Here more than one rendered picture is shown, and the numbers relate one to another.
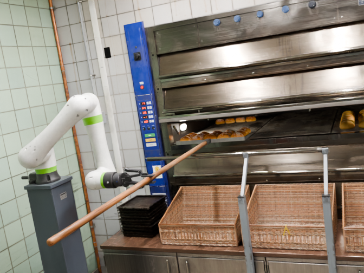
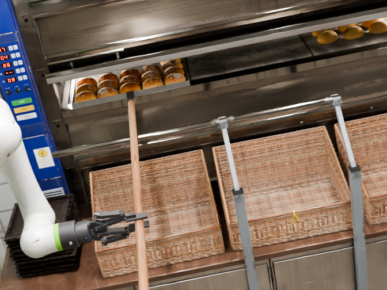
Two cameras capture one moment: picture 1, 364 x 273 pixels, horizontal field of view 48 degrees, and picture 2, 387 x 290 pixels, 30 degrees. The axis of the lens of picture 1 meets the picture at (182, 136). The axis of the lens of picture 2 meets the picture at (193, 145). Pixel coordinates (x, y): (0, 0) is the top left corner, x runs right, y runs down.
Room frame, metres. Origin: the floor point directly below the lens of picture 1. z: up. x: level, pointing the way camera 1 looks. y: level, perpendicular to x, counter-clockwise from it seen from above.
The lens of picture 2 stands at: (0.23, 0.82, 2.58)
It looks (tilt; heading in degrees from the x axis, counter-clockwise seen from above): 30 degrees down; 336
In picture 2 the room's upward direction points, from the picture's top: 11 degrees counter-clockwise
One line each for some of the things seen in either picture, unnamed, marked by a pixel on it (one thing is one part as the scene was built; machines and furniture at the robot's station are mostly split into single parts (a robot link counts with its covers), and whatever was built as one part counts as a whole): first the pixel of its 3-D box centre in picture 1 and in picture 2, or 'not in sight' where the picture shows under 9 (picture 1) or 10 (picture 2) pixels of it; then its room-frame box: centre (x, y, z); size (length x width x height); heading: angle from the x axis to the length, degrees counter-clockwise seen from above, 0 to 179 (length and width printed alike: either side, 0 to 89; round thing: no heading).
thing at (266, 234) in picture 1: (290, 214); (280, 186); (2.58, -0.63, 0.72); 0.56 x 0.49 x 0.28; 65
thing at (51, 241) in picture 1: (153, 175); (138, 211); (2.19, 0.18, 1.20); 1.71 x 0.03 x 0.03; 156
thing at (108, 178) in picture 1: (112, 180); (70, 233); (2.24, 0.42, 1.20); 0.12 x 0.06 x 0.09; 156
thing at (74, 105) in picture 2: (216, 136); (129, 78); (3.22, -0.27, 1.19); 0.55 x 0.36 x 0.03; 66
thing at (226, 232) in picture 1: (206, 213); (154, 210); (2.82, -0.09, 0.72); 0.56 x 0.49 x 0.28; 67
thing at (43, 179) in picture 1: (40, 176); not in sight; (2.46, 0.89, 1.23); 0.26 x 0.15 x 0.06; 66
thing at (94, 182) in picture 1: (97, 180); (41, 239); (2.28, 0.51, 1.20); 0.14 x 0.13 x 0.11; 66
